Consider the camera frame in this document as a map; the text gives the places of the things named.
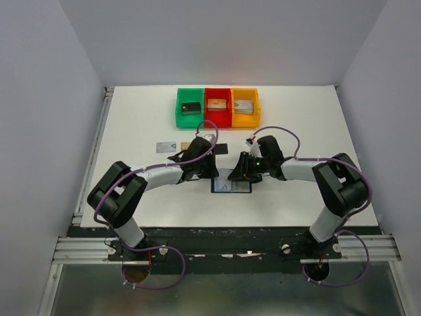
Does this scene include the black leather card holder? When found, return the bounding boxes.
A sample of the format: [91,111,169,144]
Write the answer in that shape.
[210,168,253,194]

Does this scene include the silver credit card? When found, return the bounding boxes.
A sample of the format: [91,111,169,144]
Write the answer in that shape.
[156,142,177,153]
[213,177,232,192]

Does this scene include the black VIP credit card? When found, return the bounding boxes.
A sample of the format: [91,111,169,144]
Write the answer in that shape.
[214,144,228,155]

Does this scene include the gold credit card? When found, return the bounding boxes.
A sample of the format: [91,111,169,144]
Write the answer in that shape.
[180,142,191,151]

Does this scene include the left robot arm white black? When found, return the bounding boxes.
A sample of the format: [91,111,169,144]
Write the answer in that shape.
[87,136,218,248]

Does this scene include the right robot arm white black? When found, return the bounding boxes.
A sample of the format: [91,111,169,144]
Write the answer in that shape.
[228,136,370,244]

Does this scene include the black card in green bin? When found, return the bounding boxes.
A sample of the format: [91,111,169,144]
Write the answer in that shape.
[181,101,201,116]

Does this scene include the silver cards in yellow bin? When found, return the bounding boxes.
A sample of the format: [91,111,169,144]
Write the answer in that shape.
[234,99,254,115]

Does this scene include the gold card in red bin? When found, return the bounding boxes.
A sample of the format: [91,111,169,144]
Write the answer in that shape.
[207,99,227,111]

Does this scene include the yellow plastic bin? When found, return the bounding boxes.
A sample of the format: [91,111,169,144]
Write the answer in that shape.
[231,88,260,128]

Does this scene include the red plastic bin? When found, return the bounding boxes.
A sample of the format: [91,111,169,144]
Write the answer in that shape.
[204,88,232,128]

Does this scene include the green plastic bin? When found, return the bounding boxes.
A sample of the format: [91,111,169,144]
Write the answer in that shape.
[175,88,205,128]

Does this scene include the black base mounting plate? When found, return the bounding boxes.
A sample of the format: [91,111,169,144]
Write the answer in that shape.
[67,226,381,275]

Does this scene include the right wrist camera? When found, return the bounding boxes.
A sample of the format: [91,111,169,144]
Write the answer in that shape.
[245,135,261,157]

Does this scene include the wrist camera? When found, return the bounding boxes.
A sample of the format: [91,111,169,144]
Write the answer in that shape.
[245,135,261,157]
[202,134,216,144]

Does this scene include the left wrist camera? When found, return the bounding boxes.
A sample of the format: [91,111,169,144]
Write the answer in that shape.
[202,134,216,144]

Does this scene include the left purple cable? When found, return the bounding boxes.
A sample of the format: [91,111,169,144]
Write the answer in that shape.
[93,120,219,290]

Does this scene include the aluminium rail left side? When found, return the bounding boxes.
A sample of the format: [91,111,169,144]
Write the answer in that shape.
[70,86,115,226]

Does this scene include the aluminium rail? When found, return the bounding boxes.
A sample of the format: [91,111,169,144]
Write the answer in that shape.
[70,86,115,226]
[52,234,401,265]

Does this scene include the aluminium rail front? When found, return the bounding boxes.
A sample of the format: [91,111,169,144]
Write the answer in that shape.
[52,234,401,265]

